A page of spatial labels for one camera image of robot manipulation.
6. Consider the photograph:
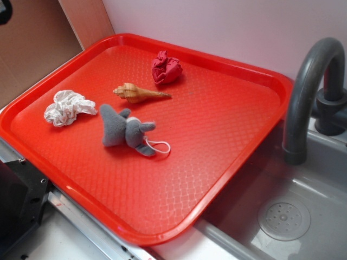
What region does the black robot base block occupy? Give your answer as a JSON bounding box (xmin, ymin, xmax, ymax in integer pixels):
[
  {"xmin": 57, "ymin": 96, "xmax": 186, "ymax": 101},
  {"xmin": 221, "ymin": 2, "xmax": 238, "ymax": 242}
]
[{"xmin": 1, "ymin": 161, "xmax": 50, "ymax": 252}]

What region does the crumpled red paper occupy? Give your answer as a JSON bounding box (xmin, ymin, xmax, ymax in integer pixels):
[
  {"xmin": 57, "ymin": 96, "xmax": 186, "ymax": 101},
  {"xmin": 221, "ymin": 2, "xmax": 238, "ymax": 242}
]
[{"xmin": 151, "ymin": 50, "xmax": 183, "ymax": 85}]

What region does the crumpled white paper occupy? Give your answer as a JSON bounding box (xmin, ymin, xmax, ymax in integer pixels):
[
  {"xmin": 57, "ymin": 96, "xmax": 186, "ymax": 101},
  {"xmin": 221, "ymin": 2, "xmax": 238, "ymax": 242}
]
[{"xmin": 44, "ymin": 90, "xmax": 98, "ymax": 127}]

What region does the brown spiral seashell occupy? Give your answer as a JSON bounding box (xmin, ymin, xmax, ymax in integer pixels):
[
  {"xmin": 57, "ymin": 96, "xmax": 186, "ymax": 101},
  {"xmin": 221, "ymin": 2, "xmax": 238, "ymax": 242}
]
[{"xmin": 113, "ymin": 83, "xmax": 172, "ymax": 104}]

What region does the grey plush toy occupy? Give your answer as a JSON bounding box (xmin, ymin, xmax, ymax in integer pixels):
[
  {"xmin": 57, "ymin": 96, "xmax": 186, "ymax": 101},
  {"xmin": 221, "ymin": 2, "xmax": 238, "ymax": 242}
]
[{"xmin": 100, "ymin": 105, "xmax": 171, "ymax": 157}]

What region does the grey plastic sink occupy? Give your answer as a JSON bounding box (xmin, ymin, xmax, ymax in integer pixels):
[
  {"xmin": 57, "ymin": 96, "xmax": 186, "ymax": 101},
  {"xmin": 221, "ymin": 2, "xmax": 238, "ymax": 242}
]
[{"xmin": 195, "ymin": 123, "xmax": 346, "ymax": 259}]

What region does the grey curved faucet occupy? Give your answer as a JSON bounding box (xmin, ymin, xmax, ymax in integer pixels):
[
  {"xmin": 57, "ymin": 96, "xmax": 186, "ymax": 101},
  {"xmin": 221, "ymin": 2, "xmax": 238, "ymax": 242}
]
[{"xmin": 282, "ymin": 37, "xmax": 346, "ymax": 165}]

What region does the brown cardboard box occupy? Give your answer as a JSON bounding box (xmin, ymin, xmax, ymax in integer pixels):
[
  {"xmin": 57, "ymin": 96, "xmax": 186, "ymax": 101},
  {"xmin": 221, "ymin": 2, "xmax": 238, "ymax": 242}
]
[{"xmin": 1, "ymin": 1, "xmax": 114, "ymax": 107}]

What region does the black object top left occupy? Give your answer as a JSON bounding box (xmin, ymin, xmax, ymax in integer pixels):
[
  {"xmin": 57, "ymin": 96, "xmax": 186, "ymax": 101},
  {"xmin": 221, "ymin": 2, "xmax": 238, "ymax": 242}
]
[{"xmin": 0, "ymin": 0, "xmax": 13, "ymax": 25}]

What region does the silver metal rail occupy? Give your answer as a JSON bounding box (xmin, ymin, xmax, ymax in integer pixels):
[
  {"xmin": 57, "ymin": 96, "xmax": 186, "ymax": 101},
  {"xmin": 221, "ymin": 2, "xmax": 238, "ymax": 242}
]
[{"xmin": 0, "ymin": 136, "xmax": 158, "ymax": 260}]

